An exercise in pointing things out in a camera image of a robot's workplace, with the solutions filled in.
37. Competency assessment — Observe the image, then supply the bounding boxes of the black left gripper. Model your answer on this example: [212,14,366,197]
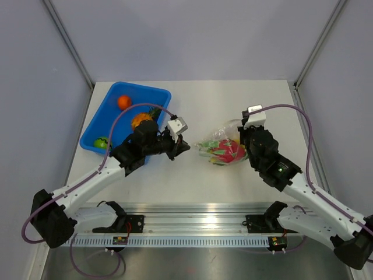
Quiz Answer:
[143,129,189,160]

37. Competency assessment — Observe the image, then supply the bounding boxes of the pink toy dragon fruit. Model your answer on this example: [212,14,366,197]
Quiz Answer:
[197,138,247,166]

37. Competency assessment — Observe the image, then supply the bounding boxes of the clear dotted zip top bag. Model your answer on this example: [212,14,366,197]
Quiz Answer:
[193,119,248,166]

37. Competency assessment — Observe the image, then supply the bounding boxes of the yellow toy banana bunch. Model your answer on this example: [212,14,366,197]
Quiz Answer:
[207,139,246,165]

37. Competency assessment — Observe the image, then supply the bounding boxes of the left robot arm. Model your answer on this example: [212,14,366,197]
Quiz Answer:
[31,117,190,249]

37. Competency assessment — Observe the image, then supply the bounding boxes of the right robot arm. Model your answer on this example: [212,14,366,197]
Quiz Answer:
[238,125,372,270]

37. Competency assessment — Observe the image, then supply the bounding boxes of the orange toy pineapple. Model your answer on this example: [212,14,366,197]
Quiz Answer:
[131,107,162,131]

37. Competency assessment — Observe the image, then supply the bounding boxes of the toy orange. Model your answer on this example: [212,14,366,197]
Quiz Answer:
[117,95,132,110]

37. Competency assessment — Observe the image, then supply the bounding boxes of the green toy watermelon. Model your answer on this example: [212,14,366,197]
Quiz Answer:
[93,136,112,150]

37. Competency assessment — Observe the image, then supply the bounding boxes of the blue plastic bin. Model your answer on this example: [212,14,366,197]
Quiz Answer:
[79,82,171,164]

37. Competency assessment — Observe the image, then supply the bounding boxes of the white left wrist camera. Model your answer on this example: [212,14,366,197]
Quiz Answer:
[167,115,188,143]

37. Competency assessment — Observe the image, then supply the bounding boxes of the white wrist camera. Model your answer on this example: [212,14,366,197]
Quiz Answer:
[167,115,188,143]
[242,104,266,129]

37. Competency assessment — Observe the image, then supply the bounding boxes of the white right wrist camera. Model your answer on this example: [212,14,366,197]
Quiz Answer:
[242,104,266,129]

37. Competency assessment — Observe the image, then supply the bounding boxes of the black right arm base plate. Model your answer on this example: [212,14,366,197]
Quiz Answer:
[242,214,297,234]

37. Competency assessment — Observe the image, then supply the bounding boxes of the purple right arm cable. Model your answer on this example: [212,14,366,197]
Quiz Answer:
[247,104,373,254]

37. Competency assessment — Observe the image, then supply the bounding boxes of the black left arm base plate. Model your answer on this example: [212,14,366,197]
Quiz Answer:
[92,214,145,233]

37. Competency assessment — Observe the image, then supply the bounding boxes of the aluminium mounting rail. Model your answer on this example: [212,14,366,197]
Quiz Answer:
[39,189,356,236]

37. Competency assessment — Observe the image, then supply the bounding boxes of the white slotted cable duct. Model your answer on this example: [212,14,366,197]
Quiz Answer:
[63,235,269,248]

